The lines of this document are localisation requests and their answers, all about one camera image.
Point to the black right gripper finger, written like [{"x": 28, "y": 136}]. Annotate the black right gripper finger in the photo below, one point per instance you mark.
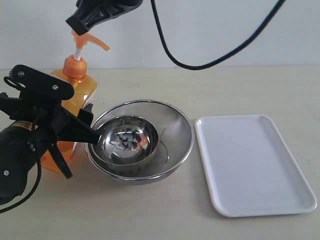
[{"x": 90, "y": 13}]

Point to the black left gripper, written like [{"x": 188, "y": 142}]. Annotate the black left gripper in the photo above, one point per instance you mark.
[{"x": 53, "y": 120}]

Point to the orange soap pump bottle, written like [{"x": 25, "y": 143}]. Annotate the orange soap pump bottle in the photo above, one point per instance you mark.
[{"x": 74, "y": 71}]

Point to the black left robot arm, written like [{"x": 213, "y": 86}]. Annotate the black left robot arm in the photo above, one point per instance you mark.
[{"x": 21, "y": 147}]

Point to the small stainless steel bowl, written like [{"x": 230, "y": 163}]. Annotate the small stainless steel bowl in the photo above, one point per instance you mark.
[{"x": 126, "y": 140}]

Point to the steel mesh strainer basket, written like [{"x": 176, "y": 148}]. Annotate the steel mesh strainer basket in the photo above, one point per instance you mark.
[{"x": 176, "y": 139}]

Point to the white rectangular plastic tray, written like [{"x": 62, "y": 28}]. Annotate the white rectangular plastic tray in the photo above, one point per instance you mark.
[{"x": 249, "y": 169}]

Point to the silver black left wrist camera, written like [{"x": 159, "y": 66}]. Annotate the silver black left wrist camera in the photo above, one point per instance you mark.
[{"x": 40, "y": 83}]

